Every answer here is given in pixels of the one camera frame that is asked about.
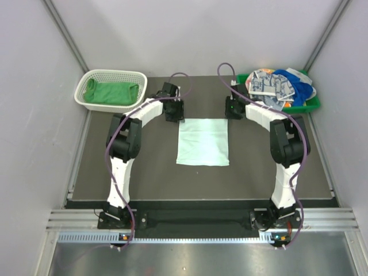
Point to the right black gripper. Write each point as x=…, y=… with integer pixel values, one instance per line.
x=228, y=114

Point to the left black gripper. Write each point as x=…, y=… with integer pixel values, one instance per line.
x=179, y=115

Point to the light mint towel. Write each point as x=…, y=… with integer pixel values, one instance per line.
x=203, y=142

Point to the white perforated plastic basket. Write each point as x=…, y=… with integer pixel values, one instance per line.
x=103, y=75

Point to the green microfiber towel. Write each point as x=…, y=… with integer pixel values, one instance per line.
x=111, y=93

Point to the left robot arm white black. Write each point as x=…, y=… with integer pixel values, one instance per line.
x=123, y=146

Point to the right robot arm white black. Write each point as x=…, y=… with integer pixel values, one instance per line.
x=288, y=145

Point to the blue white patterned towel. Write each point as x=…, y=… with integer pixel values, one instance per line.
x=284, y=94

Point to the green plastic bin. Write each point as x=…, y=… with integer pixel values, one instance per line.
x=307, y=107

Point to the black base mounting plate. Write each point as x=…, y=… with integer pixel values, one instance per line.
x=193, y=223

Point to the white slotted cable duct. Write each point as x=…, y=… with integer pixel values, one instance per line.
x=120, y=239

